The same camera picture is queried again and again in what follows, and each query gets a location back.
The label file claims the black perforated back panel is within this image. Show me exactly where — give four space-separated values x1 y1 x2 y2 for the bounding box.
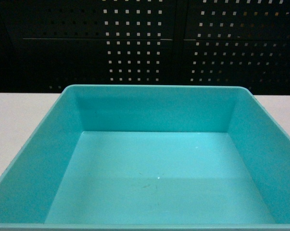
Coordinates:
0 0 290 95

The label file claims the teal plastic bin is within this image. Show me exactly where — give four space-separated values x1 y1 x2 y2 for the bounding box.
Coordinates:
0 85 290 231

